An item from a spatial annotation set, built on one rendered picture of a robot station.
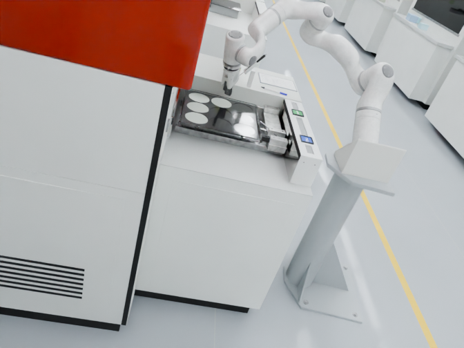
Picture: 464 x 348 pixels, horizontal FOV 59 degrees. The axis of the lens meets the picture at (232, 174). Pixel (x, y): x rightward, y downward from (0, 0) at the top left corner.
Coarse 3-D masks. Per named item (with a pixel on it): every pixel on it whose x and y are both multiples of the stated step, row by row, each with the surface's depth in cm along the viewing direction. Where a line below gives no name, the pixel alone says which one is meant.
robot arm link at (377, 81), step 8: (376, 64) 192; (384, 64) 190; (368, 72) 194; (376, 72) 189; (384, 72) 188; (392, 72) 190; (360, 80) 200; (368, 80) 193; (376, 80) 189; (384, 80) 189; (392, 80) 191; (368, 88) 192; (376, 88) 191; (384, 88) 191; (368, 96) 193; (376, 96) 192; (384, 96) 194; (360, 104) 194; (368, 104) 192; (376, 104) 192
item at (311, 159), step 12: (288, 108) 197; (300, 108) 202; (300, 120) 191; (300, 132) 179; (312, 132) 182; (300, 144) 169; (312, 144) 172; (300, 156) 162; (312, 156) 163; (300, 168) 165; (312, 168) 166; (300, 180) 169; (312, 180) 169
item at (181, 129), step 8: (176, 128) 178; (184, 128) 178; (192, 128) 179; (200, 136) 180; (208, 136) 180; (216, 136) 180; (224, 136) 181; (232, 144) 183; (240, 144) 183; (248, 144) 183; (256, 144) 183; (264, 144) 185; (272, 152) 185
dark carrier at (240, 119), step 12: (216, 108) 191; (228, 108) 194; (240, 108) 198; (252, 108) 201; (216, 120) 181; (228, 120) 184; (240, 120) 187; (252, 120) 190; (240, 132) 178; (252, 132) 181
